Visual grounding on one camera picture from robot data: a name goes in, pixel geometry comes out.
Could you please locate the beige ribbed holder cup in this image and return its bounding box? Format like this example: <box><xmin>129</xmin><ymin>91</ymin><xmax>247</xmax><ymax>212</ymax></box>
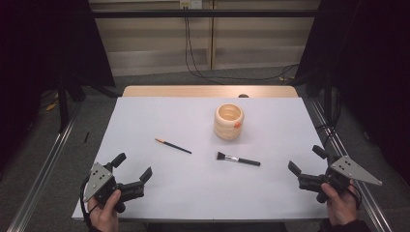
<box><xmin>213</xmin><ymin>102</ymin><xmax>246</xmax><ymax>141</ymax></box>

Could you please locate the black horizontal frame bar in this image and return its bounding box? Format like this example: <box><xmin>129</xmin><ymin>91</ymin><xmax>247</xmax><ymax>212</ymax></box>
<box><xmin>91</xmin><ymin>9</ymin><xmax>320</xmax><ymax>18</ymax></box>

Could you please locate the person's right hand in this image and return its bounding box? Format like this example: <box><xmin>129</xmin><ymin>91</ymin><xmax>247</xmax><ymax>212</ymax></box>
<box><xmin>321</xmin><ymin>182</ymin><xmax>360</xmax><ymax>226</ymax></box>

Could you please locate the black makeup brush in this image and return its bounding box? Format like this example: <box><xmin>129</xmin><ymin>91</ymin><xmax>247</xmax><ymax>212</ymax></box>
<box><xmin>216</xmin><ymin>151</ymin><xmax>261</xmax><ymax>167</ymax></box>

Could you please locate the aluminium floor rail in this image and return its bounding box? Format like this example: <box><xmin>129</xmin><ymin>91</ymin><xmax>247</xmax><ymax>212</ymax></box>
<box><xmin>6</xmin><ymin>105</ymin><xmax>81</xmax><ymax>232</ymax></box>
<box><xmin>308</xmin><ymin>100</ymin><xmax>393</xmax><ymax>232</ymax></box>

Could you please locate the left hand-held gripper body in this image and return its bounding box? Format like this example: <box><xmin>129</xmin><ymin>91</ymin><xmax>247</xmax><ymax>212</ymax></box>
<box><xmin>82</xmin><ymin>161</ymin><xmax>145</xmax><ymax>214</ymax></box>

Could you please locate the black metal stand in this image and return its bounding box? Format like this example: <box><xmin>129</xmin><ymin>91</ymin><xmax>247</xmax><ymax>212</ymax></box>
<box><xmin>57</xmin><ymin>73</ymin><xmax>71</xmax><ymax>131</ymax></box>
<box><xmin>323</xmin><ymin>67</ymin><xmax>333</xmax><ymax>125</ymax></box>

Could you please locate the left hand-held gripper cable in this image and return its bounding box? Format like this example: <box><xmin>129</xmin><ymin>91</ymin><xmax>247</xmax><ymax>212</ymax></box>
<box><xmin>79</xmin><ymin>175</ymin><xmax>95</xmax><ymax>228</ymax></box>

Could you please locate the white table cover sheet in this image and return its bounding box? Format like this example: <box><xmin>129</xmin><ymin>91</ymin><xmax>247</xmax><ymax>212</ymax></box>
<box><xmin>71</xmin><ymin>96</ymin><xmax>330</xmax><ymax>223</ymax></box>

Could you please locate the white wall socket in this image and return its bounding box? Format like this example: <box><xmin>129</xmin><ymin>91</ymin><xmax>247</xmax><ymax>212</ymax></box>
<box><xmin>179</xmin><ymin>0</ymin><xmax>203</xmax><ymax>10</ymax></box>

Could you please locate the person's left hand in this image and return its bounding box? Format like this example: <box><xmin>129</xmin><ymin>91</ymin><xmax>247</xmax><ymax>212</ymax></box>
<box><xmin>87</xmin><ymin>188</ymin><xmax>123</xmax><ymax>232</ymax></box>

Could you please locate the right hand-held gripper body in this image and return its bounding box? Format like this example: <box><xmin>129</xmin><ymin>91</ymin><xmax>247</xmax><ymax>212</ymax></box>
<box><xmin>298</xmin><ymin>155</ymin><xmax>384</xmax><ymax>204</ymax></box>

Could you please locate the hand-held gripper cable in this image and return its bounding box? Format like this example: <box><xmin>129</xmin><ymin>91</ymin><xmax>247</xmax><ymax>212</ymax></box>
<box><xmin>79</xmin><ymin>175</ymin><xmax>95</xmax><ymax>228</ymax></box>
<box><xmin>349</xmin><ymin>180</ymin><xmax>363</xmax><ymax>209</ymax></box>

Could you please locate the black wall cable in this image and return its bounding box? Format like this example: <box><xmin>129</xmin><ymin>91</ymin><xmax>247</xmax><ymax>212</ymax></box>
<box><xmin>184</xmin><ymin>6</ymin><xmax>301</xmax><ymax>83</ymax></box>

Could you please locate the black curtain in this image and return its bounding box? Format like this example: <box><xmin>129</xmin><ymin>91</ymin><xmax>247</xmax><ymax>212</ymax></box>
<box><xmin>0</xmin><ymin>0</ymin><xmax>115</xmax><ymax>168</ymax></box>
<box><xmin>294</xmin><ymin>0</ymin><xmax>410</xmax><ymax>175</ymax></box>

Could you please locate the right hand-held gripper cable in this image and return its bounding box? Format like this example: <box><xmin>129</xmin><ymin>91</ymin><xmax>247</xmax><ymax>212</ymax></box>
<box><xmin>349</xmin><ymin>180</ymin><xmax>363</xmax><ymax>209</ymax></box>

